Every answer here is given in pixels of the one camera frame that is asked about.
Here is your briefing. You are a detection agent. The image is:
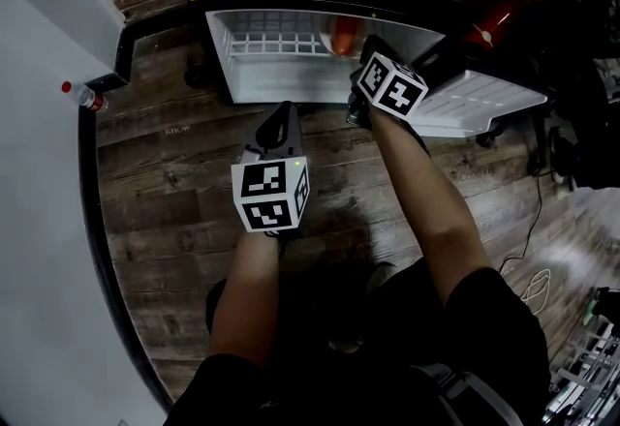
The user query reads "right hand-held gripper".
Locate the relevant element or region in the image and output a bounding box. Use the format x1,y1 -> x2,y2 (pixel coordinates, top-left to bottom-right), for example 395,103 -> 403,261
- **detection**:
346,34 -> 432,129

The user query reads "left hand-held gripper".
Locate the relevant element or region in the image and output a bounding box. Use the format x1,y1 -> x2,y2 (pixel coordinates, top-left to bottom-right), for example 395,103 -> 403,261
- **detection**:
231,100 -> 311,234

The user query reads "black mini fridge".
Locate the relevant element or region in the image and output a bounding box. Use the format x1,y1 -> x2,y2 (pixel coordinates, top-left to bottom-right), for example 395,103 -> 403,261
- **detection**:
186,0 -> 549,140

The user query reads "orange carrot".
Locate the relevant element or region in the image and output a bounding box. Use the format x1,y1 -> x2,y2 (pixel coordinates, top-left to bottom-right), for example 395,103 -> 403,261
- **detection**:
331,15 -> 359,56

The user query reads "person's left forearm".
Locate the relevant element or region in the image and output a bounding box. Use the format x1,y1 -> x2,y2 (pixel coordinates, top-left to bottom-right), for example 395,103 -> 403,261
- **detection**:
210,229 -> 283,368

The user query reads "person's right forearm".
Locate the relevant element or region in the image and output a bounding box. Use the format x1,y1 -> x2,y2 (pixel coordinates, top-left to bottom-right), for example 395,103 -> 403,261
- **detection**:
367,111 -> 491,310

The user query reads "red fire extinguisher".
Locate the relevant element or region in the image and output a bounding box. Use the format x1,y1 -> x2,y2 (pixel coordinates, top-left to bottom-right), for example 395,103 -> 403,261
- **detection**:
459,0 -> 523,50

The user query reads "person's grey shoe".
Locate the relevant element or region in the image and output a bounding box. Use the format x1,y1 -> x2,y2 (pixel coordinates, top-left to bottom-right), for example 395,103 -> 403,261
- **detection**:
366,261 -> 399,295

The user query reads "black office chair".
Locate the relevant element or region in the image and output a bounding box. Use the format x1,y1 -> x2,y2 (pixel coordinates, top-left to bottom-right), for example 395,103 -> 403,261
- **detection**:
526,0 -> 620,193

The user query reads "clear bottle with red cap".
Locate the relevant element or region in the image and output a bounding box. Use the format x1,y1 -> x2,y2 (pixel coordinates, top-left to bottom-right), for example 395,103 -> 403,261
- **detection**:
60,79 -> 109,114

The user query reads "person's black clothing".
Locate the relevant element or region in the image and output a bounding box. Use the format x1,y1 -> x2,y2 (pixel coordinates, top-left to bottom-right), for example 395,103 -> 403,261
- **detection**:
164,259 -> 552,426

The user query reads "black floor cable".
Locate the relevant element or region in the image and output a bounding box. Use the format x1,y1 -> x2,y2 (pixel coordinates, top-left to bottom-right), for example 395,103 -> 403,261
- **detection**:
498,171 -> 544,276

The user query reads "white floor cable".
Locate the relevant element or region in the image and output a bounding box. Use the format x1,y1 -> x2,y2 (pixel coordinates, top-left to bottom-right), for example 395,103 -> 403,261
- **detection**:
520,267 -> 553,317

